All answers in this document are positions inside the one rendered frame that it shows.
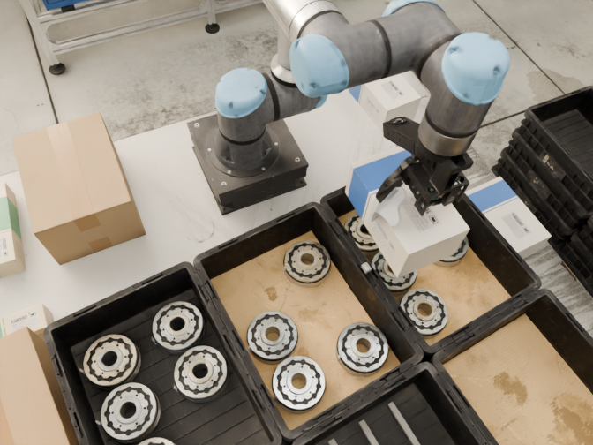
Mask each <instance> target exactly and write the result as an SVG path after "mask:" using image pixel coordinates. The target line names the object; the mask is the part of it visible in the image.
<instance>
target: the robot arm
mask: <svg viewBox="0 0 593 445"><path fill-rule="evenodd" d="M262 1H263V2H264V4H265V5H266V7H267V9H268V10H269V11H270V12H271V13H272V15H273V16H274V18H275V20H276V21H277V22H278V53H277V54H276V55H275V56H274V57H273V59H272V62H271V71H269V72H263V73H260V72H258V71H257V70H254V69H251V70H249V68H237V69H235V70H232V71H230V72H228V73H226V74H225V75H224V76H223V77H222V78H221V79H220V81H219V83H218V85H217V87H216V96H215V106H216V108H217V116H218V124H219V128H218V131H217V133H216V135H215V137H214V152H215V155H216V157H217V159H218V160H219V161H220V162H221V163H222V164H223V165H225V166H226V167H228V168H231V169H233V170H253V169H256V168H258V167H259V166H261V165H262V164H264V163H265V162H266V161H267V160H268V158H269V157H270V155H271V153H272V140H271V136H270V134H269V132H268V130H267V128H266V124H269V123H272V122H274V121H278V120H281V119H284V118H287V117H293V116H295V115H299V114H302V113H307V112H311V111H313V110H314V109H317V108H320V107H321V106H322V105H323V104H324V103H325V102H326V100H327V96H328V95H329V94H339V93H341V92H343V91H344V90H346V89H349V88H352V87H357V86H361V85H363V84H367V83H370V82H373V81H376V80H380V79H385V78H388V77H392V76H394V75H398V74H401V73H404V72H409V71H412V72H414V73H415V75H416V76H417V77H418V79H419V80H420V81H421V83H422V84H424V85H425V86H426V88H427V89H428V90H429V91H430V94H431V96H430V99H429V101H428V103H427V106H426V109H425V112H424V115H423V118H422V120H421V123H420V124H419V123H417V122H415V121H413V120H411V119H409V118H407V117H395V118H393V119H390V121H387V122H384V123H383V136H384V138H386V139H388V140H390V141H392V142H393V143H394V144H396V145H397V146H399V147H402V148H403V149H405V150H407V151H408V152H410V153H411V156H410V157H407V158H406V159H405V160H403V161H402V163H401V164H400V166H399V167H398V168H397V169H396V170H395V171H394V172H393V173H392V174H391V175H390V176H388V177H387V179H386V180H385V181H384V182H383V183H382V185H381V187H380V188H379V190H378V192H377V193H376V198H375V200H374V201H373V204H372V210H371V213H370V221H371V222H373V221H374V220H375V219H376V218H377V217H378V216H379V215H381V216H382V217H383V218H384V219H385V220H386V221H387V222H388V223H389V224H390V225H391V226H397V225H398V224H399V223H400V221H401V216H400V205H401V204H402V203H403V201H405V200H406V196H407V194H406V191H405V190H404V189H403V188H401V186H402V185H403V182H404V184H405V185H408V188H409V189H410V190H411V191H412V193H413V194H414V197H415V199H416V202H415V204H414V206H415V208H416V209H417V211H418V213H419V214H420V215H421V216H423V215H424V212H425V210H426V209H427V208H428V207H430V206H433V207H434V206H436V205H440V204H442V205H443V207H445V206H446V205H449V204H451V203H453V202H454V199H456V200H457V202H459V201H460V199H461V198H462V195H463V194H464V193H465V191H466V189H467V187H468V186H469V180H468V179H467V178H466V177H465V176H464V174H463V173H462V171H463V170H467V169H469V168H471V166H472V164H473V163H474V161H473V160H472V159H471V158H470V156H469V155H468V153H467V152H466V151H467V150H468V149H469V147H470V145H471V143H472V141H473V139H474V138H475V136H476V134H477V132H478V130H479V127H480V126H481V124H482V123H483V121H484V118H485V117H486V115H487V113H488V111H489V109H490V107H491V105H492V103H493V101H494V99H496V98H497V96H498V95H499V92H500V91H501V88H502V86H503V81H504V78H505V77H506V75H507V72H508V69H509V66H510V56H509V53H508V50H507V48H506V47H505V45H504V44H503V43H502V42H501V41H499V40H493V39H491V38H490V35H488V34H483V33H477V32H472V33H466V34H463V33H462V32H461V31H460V30H459V29H458V27H457V26H456V25H455V24H454V23H453V22H452V21H451V19H450V18H449V17H448V16H447V15H446V14H445V12H444V10H443V9H442V8H441V7H440V6H439V5H438V4H436V3H435V2H434V1H432V0H393V1H392V2H391V3H390V4H389V5H388V7H387V8H386V9H385V11H384V13H383V15H382V17H381V18H377V19H371V20H367V21H364V22H360V23H356V24H353V25H351V24H350V23H349V22H348V21H347V20H346V19H345V17H344V16H343V14H342V13H341V12H340V10H339V9H338V8H337V7H336V6H335V4H334V3H333V2H332V0H262ZM402 181H403V182H402ZM459 181H460V182H461V184H460V183H459ZM463 186H464V187H463ZM462 187H463V189H462V192H461V193H460V195H459V193H458V192H459V191H460V189H461V188H462ZM421 206H424V208H422V207H421Z"/></svg>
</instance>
